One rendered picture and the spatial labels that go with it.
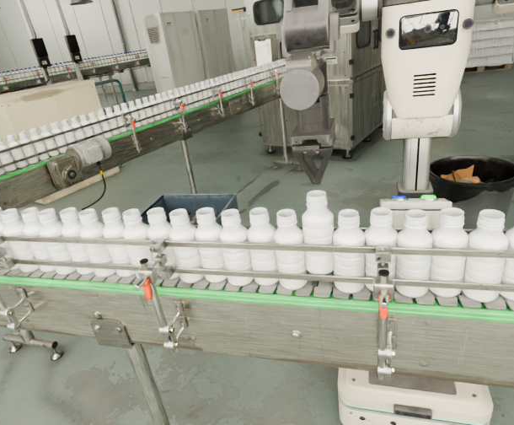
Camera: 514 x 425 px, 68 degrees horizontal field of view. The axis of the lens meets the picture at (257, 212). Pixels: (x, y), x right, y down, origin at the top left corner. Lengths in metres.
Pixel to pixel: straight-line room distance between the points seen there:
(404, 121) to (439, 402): 0.97
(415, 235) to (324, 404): 1.26
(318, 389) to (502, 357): 1.16
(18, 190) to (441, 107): 1.94
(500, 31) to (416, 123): 8.91
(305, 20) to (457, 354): 0.65
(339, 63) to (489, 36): 6.13
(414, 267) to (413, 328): 0.12
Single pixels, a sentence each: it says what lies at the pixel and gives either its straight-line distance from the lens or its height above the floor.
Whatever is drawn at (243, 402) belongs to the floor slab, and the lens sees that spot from 1.90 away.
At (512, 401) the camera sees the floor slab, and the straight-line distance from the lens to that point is 2.01.
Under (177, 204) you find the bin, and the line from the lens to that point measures 1.53.
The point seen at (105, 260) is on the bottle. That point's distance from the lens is 0.97.
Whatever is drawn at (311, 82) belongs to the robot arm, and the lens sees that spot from 0.56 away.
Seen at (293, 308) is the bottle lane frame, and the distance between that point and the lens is 0.79.
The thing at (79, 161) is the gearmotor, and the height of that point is 0.97.
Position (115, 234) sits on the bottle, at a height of 1.12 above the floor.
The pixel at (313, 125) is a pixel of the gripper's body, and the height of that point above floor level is 1.34.
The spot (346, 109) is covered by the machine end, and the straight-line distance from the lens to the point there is 4.35.
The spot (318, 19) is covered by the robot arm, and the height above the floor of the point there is 1.49.
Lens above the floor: 1.49
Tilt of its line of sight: 26 degrees down
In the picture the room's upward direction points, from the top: 8 degrees counter-clockwise
